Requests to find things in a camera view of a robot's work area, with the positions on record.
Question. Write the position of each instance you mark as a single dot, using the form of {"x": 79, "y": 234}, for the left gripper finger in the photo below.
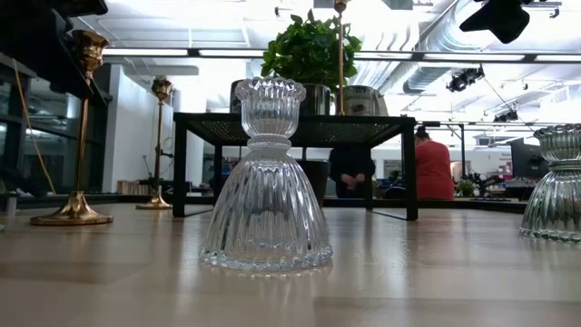
{"x": 32, "y": 45}

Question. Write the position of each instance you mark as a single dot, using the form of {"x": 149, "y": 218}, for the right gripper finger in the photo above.
{"x": 499, "y": 20}

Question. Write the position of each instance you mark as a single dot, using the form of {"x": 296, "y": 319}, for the candle tin vanilla cake label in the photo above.
{"x": 363, "y": 102}

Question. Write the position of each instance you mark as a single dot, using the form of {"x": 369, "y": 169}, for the brass candlestick holder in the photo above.
{"x": 75, "y": 211}
{"x": 340, "y": 68}
{"x": 156, "y": 202}

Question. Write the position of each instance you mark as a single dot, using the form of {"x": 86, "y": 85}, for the silver cylindrical vessel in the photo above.
{"x": 318, "y": 100}

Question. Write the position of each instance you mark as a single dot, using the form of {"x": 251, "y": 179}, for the clear ribbed glass candle holder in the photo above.
{"x": 265, "y": 204}

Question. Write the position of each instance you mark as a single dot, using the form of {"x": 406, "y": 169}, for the green ribbed glass candle holder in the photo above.
{"x": 558, "y": 195}

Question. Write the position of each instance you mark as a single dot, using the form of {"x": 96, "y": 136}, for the black ceiling spotlight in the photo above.
{"x": 465, "y": 78}
{"x": 506, "y": 116}

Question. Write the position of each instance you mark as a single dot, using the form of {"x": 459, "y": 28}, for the black computer monitor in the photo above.
{"x": 526, "y": 159}

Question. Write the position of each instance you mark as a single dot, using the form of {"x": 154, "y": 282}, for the person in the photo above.
{"x": 433, "y": 172}
{"x": 351, "y": 163}

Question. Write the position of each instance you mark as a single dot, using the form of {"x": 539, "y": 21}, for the small green plant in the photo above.
{"x": 465, "y": 187}

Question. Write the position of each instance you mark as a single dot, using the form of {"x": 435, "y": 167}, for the green plant in black pot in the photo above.
{"x": 308, "y": 50}

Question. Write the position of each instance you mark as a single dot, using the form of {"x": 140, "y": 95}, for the black perforated metal shelf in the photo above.
{"x": 181, "y": 181}

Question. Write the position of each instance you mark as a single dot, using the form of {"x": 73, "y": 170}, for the black aluminium rig frame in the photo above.
{"x": 454, "y": 203}

